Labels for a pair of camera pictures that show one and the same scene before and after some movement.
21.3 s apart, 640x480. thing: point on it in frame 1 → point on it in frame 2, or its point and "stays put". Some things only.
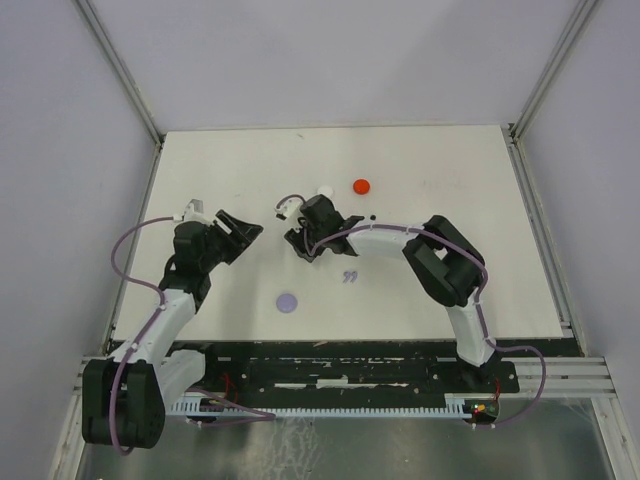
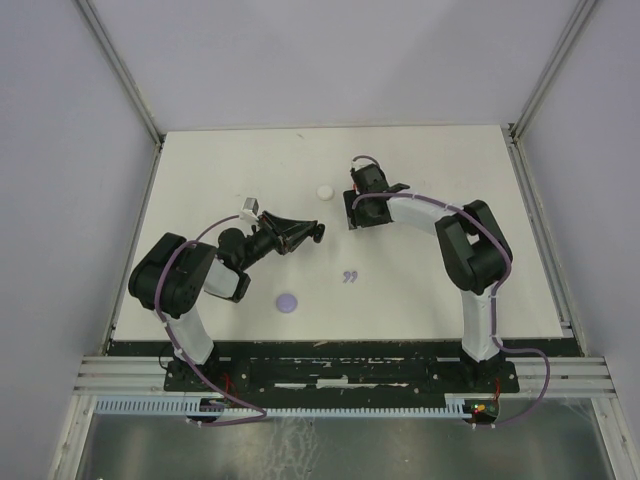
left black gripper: (241, 235) → (295, 231)
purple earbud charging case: (287, 303) stays put
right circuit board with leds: (481, 410) stays put
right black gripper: (297, 239) → (354, 217)
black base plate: (356, 369) stays put
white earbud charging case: (326, 191) stays put
